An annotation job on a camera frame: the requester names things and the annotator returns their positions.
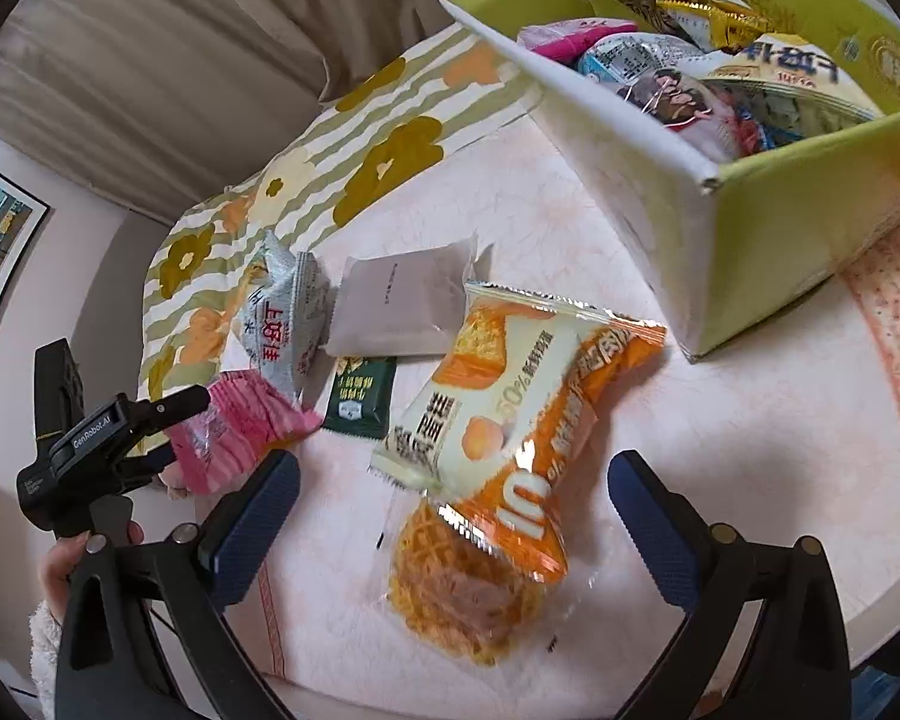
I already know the white yellow chips packet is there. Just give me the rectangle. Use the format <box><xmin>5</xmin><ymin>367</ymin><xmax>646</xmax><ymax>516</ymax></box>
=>
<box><xmin>709</xmin><ymin>31</ymin><xmax>882</xmax><ymax>158</ymax></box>

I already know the beige curtain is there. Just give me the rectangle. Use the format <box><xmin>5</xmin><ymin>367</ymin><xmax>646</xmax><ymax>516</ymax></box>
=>
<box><xmin>0</xmin><ymin>0</ymin><xmax>563</xmax><ymax>230</ymax></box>

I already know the gold black snack packet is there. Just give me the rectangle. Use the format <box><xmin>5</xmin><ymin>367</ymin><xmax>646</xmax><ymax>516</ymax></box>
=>
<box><xmin>654</xmin><ymin>0</ymin><xmax>785</xmax><ymax>50</ymax></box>

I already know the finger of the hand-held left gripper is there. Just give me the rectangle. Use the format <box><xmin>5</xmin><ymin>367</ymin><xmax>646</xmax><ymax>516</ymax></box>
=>
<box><xmin>124</xmin><ymin>384</ymin><xmax>212</xmax><ymax>442</ymax></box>
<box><xmin>109</xmin><ymin>444</ymin><xmax>185</xmax><ymax>490</ymax></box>

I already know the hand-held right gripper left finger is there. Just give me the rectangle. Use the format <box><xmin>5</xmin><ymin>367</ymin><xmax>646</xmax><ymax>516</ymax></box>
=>
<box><xmin>54</xmin><ymin>450</ymin><xmax>301</xmax><ymax>720</ymax></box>

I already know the grey translucent snack packet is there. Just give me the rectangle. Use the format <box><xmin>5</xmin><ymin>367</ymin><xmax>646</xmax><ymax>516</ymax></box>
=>
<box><xmin>321</xmin><ymin>235</ymin><xmax>482</xmax><ymax>359</ymax></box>

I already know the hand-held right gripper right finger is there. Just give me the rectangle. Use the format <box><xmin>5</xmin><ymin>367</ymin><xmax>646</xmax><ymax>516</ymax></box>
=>
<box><xmin>607</xmin><ymin>450</ymin><xmax>852</xmax><ymax>720</ymax></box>

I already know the white rice cracker packet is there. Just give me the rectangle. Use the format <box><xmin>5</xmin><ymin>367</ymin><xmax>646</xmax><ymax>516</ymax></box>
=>
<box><xmin>236</xmin><ymin>229</ymin><xmax>327</xmax><ymax>402</ymax></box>

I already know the pink cartoon face snack packet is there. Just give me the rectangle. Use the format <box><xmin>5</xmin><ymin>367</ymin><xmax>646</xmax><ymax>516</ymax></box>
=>
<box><xmin>626</xmin><ymin>66</ymin><xmax>770</xmax><ymax>164</ymax></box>

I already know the person's left forearm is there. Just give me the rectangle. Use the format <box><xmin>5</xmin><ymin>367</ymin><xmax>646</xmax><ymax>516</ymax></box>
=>
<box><xmin>26</xmin><ymin>600</ymin><xmax>66</xmax><ymax>720</ymax></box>

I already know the blue white snack packet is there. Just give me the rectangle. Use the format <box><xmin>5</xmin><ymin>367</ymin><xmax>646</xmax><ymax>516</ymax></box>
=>
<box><xmin>576</xmin><ymin>34</ymin><xmax>725</xmax><ymax>85</ymax></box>

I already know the floral striped blanket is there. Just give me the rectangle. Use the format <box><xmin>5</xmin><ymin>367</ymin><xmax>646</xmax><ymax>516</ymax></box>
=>
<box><xmin>136</xmin><ymin>28</ymin><xmax>552</xmax><ymax>410</ymax></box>

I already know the person's left hand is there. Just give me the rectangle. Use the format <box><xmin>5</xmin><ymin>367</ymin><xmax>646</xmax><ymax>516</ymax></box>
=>
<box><xmin>37</xmin><ymin>521</ymin><xmax>146</xmax><ymax>625</ymax></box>

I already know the magenta white snack packet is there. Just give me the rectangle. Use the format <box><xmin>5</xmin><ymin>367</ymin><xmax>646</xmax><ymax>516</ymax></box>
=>
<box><xmin>516</xmin><ymin>17</ymin><xmax>640</xmax><ymax>62</ymax></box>

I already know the grey bed headboard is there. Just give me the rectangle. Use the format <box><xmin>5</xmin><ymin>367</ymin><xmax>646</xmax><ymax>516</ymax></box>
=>
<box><xmin>90</xmin><ymin>208</ymin><xmax>177</xmax><ymax>398</ymax></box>

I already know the green cardboard box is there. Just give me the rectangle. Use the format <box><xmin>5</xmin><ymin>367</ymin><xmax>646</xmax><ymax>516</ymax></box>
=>
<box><xmin>437</xmin><ymin>0</ymin><xmax>900</xmax><ymax>365</ymax></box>

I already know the light pink striped snack packet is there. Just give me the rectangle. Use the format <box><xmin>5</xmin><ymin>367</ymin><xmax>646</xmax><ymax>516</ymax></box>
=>
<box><xmin>166</xmin><ymin>370</ymin><xmax>325</xmax><ymax>497</ymax></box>

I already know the orange egg roll snack packet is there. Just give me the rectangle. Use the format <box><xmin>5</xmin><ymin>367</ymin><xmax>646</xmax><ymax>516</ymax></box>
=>
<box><xmin>370</xmin><ymin>280</ymin><xmax>670</xmax><ymax>586</ymax></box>

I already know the dark green sachet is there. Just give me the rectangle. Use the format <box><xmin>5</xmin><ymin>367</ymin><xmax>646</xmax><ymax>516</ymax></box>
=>
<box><xmin>321</xmin><ymin>355</ymin><xmax>398</xmax><ymax>441</ymax></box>

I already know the clear waffle snack packet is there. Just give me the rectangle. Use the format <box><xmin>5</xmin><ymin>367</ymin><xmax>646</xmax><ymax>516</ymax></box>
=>
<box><xmin>382</xmin><ymin>493</ymin><xmax>597</xmax><ymax>667</ymax></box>

